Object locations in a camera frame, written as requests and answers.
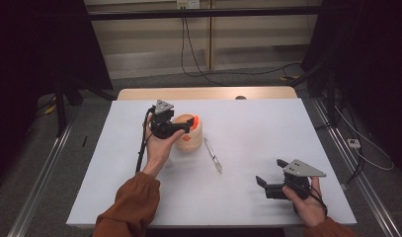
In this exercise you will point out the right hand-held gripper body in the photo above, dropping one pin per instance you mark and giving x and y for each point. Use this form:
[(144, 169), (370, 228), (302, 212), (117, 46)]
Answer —
[(297, 169)]

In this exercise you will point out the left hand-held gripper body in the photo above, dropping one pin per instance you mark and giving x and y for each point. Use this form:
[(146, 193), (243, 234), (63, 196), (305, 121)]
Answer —
[(162, 123)]

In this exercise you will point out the round wooden pen holder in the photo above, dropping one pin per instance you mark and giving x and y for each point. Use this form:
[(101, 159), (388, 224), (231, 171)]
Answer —
[(192, 141)]

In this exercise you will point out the clear slim pen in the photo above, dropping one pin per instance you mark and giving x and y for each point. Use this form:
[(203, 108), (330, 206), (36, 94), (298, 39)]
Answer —
[(212, 154)]

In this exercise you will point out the person's left hand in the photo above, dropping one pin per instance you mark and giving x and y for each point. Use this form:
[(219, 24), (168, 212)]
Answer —
[(159, 151)]

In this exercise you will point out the person's right hand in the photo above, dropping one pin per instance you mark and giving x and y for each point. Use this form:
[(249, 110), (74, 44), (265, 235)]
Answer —
[(308, 207)]

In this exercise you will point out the white table cover sheet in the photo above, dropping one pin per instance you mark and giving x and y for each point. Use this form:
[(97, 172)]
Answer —
[(248, 131)]

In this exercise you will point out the white power strip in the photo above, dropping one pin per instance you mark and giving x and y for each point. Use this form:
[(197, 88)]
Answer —
[(354, 143)]

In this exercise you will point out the black metal stand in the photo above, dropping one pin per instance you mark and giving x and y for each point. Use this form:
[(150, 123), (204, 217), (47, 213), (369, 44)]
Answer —
[(60, 108), (330, 98)]

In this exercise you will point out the yellow floor tape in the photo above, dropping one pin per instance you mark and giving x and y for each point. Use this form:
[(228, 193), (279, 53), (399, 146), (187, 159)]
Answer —
[(285, 78), (49, 109)]

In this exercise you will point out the black horizontal bar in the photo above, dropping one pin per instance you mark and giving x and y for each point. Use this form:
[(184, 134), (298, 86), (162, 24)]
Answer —
[(221, 13)]

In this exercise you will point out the black curtain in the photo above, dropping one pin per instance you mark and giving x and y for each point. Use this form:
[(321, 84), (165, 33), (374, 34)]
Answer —
[(30, 65), (369, 65)]

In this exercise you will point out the aluminium floor rail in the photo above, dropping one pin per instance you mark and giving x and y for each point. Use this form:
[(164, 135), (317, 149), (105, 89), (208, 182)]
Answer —
[(363, 184), (40, 177)]

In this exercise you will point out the white wall socket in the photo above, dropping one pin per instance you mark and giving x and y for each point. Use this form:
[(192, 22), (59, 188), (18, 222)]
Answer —
[(188, 4)]

